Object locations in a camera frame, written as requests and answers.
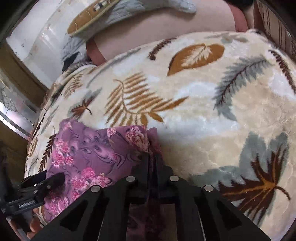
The cream leaf-pattern fleece blanket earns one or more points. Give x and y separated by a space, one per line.
223 105

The purple floral shirt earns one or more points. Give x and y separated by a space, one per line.
90 157

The brown embroidered cushion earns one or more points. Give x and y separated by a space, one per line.
89 15

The person's left hand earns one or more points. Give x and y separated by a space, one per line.
35 227

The black garment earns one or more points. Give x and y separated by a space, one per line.
240 3

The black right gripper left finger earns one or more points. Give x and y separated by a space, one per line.
101 213

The striped beige cushion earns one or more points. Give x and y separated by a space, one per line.
275 30

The wooden window frame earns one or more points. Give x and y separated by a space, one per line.
21 98

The grey quilted blanket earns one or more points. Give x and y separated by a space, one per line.
121 11

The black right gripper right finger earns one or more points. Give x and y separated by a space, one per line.
201 213

